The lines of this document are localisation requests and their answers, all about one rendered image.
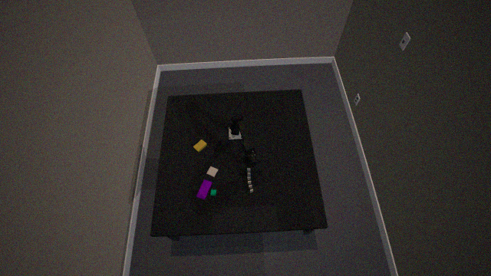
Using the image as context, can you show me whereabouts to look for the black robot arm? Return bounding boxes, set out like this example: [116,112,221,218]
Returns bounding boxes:
[229,114,257,167]

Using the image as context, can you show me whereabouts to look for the yellow rectangular block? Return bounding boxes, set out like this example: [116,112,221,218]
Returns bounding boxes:
[193,140,207,153]

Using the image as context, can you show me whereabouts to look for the purple rectangular block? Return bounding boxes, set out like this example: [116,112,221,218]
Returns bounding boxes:
[196,180,212,199]

